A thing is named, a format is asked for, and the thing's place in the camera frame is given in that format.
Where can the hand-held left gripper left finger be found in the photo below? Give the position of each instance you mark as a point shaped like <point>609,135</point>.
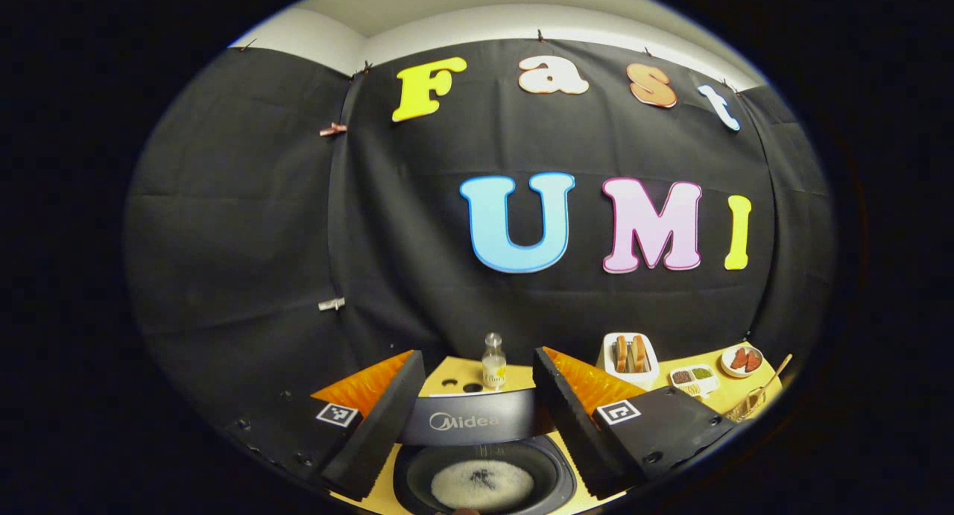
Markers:
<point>380,433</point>

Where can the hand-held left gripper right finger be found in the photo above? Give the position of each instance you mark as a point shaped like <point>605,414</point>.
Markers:
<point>570,433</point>

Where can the black and silver rice cooker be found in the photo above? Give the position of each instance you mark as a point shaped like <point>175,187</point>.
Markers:
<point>514,418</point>

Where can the white rice portion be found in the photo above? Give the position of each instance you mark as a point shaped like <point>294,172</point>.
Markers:
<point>507,489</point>

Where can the wooden spoon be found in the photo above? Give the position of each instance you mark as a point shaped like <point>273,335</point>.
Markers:
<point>779,370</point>

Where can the bread slice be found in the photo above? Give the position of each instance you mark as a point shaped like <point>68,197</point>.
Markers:
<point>639,353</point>
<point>621,353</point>

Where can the white toaster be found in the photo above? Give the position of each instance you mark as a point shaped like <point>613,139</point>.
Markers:
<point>650,377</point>

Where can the small glass bottle yellow label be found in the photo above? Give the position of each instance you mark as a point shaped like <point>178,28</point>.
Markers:
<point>493,370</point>

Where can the brown beans pile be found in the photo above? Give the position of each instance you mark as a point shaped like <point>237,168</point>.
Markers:
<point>681,376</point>

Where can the yellow beans pile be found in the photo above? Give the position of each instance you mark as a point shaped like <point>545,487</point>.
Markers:
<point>689,388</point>

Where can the silver clip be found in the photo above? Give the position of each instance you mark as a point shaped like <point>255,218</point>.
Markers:
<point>332,304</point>

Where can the green beans pile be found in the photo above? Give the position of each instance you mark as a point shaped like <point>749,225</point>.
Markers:
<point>701,373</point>

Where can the white divided dish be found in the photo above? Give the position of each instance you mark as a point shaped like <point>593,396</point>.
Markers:
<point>708,385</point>

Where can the white round plate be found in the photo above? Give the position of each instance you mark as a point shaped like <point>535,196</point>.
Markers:
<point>741,374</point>

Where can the red meat piece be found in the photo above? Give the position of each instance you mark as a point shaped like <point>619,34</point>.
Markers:
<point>739,358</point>
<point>753,361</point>

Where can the black backdrop cloth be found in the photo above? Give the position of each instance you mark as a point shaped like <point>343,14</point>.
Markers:
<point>261,239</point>

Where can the red clip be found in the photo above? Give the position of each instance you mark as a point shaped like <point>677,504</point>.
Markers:
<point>333,129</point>

